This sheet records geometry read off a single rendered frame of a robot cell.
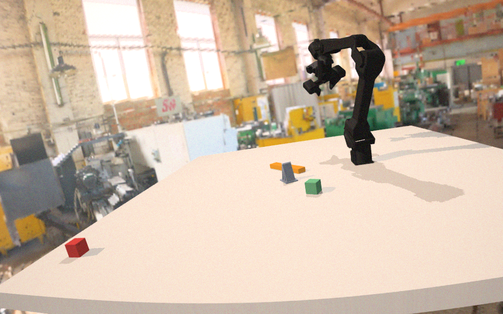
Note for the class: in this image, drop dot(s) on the yellow bar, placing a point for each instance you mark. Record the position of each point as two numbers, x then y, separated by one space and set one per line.
296 169

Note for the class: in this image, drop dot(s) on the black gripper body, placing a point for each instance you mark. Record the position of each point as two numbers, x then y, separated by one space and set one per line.
323 77

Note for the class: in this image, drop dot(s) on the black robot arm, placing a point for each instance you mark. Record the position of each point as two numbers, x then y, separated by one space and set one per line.
369 64

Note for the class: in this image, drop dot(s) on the green cube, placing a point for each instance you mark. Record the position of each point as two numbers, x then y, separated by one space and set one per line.
313 186

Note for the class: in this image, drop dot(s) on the red cube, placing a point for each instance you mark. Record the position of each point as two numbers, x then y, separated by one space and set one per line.
76 247

